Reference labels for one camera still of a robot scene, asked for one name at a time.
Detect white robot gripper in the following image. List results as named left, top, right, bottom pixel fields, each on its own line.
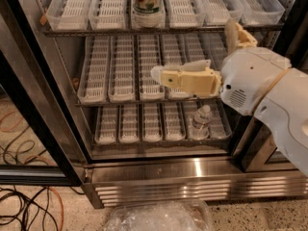
left=150, top=19, right=291, bottom=116

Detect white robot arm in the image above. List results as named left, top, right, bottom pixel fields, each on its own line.
left=150, top=19, right=308, bottom=175

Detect middle shelf tray five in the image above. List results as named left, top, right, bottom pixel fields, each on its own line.
left=183, top=33, right=224, bottom=98

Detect shelf tray five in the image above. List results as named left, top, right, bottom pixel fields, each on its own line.
left=183, top=33, right=224, bottom=98
left=184, top=103, right=199, bottom=141
left=201, top=0, right=244, bottom=25

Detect middle shelf tray four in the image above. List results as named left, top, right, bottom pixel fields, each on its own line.
left=161, top=35, right=191, bottom=99

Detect shelf tray four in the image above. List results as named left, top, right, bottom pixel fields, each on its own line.
left=163, top=102, right=186, bottom=141
left=166, top=0, right=205, bottom=28
left=161, top=35, right=191, bottom=99

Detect top shelf tray five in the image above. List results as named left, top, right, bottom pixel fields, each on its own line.
left=201, top=0, right=244, bottom=25

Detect bottom shelf tray five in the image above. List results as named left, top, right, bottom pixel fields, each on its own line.
left=184, top=103, right=199, bottom=141

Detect top shelf tray four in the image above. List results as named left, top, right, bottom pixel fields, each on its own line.
left=166, top=0, right=205, bottom=28

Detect top shelf tray six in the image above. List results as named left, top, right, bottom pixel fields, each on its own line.
left=239, top=0, right=285, bottom=25

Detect middle shelf tray three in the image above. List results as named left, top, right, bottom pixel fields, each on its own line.
left=137, top=35, right=165, bottom=100

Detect shelf tray three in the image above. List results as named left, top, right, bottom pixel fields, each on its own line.
left=132, top=0, right=164, bottom=28
left=142, top=103, right=162, bottom=142
left=137, top=35, right=165, bottom=100

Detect bottom shelf tray four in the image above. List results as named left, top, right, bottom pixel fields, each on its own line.
left=163, top=102, right=186, bottom=141

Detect bottom shelf tray six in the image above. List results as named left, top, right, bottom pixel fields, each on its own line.
left=206, top=100, right=232, bottom=140

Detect middle shelf tray two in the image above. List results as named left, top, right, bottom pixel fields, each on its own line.
left=108, top=36, right=135, bottom=102

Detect shelf tray two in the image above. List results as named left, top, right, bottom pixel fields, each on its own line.
left=108, top=36, right=135, bottom=102
left=88, top=0, right=127, bottom=31
left=118, top=104, right=140, bottom=143

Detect bottom shelf tray three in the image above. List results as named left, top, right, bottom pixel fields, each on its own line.
left=142, top=103, right=162, bottom=142

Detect bottom shelf tray two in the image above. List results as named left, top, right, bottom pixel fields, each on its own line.
left=118, top=104, right=140, bottom=143

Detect top shelf tray three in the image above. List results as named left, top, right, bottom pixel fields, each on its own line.
left=132, top=0, right=164, bottom=28

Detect top shelf tray two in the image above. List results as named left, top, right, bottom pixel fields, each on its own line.
left=88, top=0, right=127, bottom=31

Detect middle shelf tray one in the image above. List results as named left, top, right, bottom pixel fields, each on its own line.
left=77, top=36, right=110, bottom=104

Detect shelf tray one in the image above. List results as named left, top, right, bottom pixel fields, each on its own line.
left=46, top=0, right=91, bottom=31
left=94, top=107, right=117, bottom=144
left=77, top=36, right=110, bottom=104

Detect bottom shelf tray one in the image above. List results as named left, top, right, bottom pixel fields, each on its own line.
left=94, top=107, right=117, bottom=144

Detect stainless steel fridge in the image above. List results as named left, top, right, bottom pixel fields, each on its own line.
left=9, top=0, right=308, bottom=210

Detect top shelf tray one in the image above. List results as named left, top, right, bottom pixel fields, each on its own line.
left=46, top=0, right=91, bottom=31

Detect glass fridge door left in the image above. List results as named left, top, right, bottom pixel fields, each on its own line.
left=1, top=0, right=87, bottom=186

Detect clear plastic water bottle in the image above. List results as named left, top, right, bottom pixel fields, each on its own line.
left=192, top=105, right=213, bottom=141

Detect clear plastic bag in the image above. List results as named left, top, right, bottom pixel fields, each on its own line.
left=103, top=200, right=215, bottom=231

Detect orange cable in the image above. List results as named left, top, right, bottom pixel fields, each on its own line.
left=44, top=186, right=65, bottom=231

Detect black cables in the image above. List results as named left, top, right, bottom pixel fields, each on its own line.
left=0, top=186, right=61, bottom=231

